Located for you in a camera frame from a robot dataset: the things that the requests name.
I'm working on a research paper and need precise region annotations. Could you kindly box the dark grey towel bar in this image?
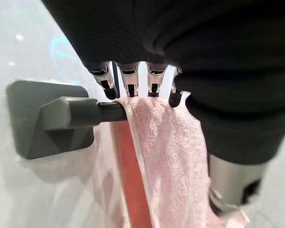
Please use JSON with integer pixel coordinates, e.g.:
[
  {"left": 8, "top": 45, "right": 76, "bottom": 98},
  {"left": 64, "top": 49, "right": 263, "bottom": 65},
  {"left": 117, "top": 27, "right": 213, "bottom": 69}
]
[{"left": 6, "top": 80, "right": 129, "bottom": 160}]

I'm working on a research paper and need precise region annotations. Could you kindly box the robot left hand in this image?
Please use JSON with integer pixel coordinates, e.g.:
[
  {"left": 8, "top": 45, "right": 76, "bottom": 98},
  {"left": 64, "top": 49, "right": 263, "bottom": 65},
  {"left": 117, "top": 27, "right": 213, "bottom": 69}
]
[{"left": 41, "top": 0, "right": 285, "bottom": 211}]

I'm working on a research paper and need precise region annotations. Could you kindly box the pink terry towel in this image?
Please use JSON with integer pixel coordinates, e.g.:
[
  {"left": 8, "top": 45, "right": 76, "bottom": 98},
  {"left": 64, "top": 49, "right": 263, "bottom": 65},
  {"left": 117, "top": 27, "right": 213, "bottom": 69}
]
[{"left": 110, "top": 91, "right": 250, "bottom": 228}]

